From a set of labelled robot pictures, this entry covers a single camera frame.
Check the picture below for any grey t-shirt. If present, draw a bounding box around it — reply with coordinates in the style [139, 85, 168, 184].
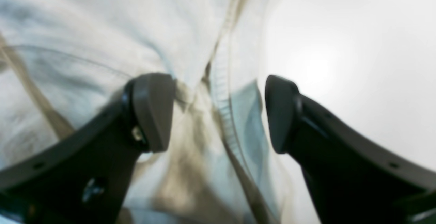
[1, 0, 296, 224]

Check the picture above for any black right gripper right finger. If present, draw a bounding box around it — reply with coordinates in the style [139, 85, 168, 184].
[265, 75, 436, 224]

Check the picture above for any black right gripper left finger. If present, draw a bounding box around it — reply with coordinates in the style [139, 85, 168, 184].
[0, 73, 176, 224]

